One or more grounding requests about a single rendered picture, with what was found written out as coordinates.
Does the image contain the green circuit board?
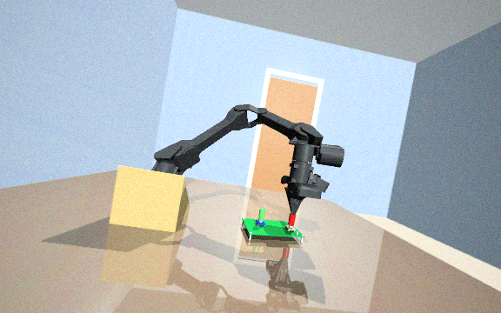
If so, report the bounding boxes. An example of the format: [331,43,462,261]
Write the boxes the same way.
[242,208,305,242]

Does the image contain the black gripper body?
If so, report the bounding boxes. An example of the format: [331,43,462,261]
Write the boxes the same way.
[281,160,322,199]

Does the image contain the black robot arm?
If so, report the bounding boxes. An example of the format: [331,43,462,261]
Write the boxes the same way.
[151,104,344,193]

